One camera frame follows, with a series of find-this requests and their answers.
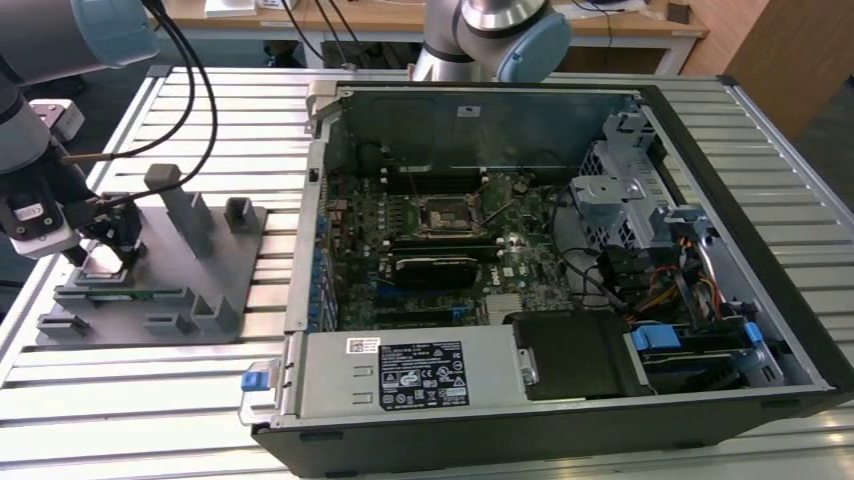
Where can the blue plastic tab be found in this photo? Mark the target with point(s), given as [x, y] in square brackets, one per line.
[753, 334]

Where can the small silver heat sink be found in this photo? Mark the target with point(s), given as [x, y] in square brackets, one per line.
[503, 307]

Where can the silver power supply unit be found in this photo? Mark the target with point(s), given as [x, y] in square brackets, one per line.
[334, 380]

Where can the wooden cabinet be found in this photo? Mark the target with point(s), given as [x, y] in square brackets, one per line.
[787, 60]

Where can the grey plastic parts rack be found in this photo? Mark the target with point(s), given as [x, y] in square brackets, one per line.
[167, 300]

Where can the metal drive cage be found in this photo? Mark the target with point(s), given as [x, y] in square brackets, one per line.
[600, 200]

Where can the wooden desk white frame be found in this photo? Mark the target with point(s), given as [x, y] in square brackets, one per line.
[234, 22]

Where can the white wrist camera black plate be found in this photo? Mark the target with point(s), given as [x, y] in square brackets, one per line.
[43, 242]

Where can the thin metal locking lever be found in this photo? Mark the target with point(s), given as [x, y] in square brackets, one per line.
[415, 186]
[500, 211]

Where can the black RAM slot bank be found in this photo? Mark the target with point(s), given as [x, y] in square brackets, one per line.
[440, 247]
[436, 184]

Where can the small white wrist camera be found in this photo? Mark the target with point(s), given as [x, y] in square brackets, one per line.
[63, 120]

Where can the white box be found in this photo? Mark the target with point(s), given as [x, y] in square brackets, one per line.
[230, 7]
[276, 4]

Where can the blue case latch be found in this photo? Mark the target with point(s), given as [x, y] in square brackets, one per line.
[254, 381]

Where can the black open PC case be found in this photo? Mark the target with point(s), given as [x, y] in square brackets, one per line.
[467, 445]

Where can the blue disk carrier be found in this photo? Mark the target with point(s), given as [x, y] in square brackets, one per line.
[655, 339]

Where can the silver square CPU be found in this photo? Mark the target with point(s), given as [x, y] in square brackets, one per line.
[100, 262]

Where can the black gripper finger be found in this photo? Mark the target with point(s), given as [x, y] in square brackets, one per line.
[127, 225]
[75, 252]

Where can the CPU socket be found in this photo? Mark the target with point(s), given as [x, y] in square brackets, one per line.
[443, 217]

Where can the black graphics card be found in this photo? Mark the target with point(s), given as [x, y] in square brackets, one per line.
[434, 275]

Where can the green motherboard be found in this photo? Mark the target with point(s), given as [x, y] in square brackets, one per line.
[534, 260]

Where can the small dark box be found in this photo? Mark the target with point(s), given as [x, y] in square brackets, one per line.
[678, 12]

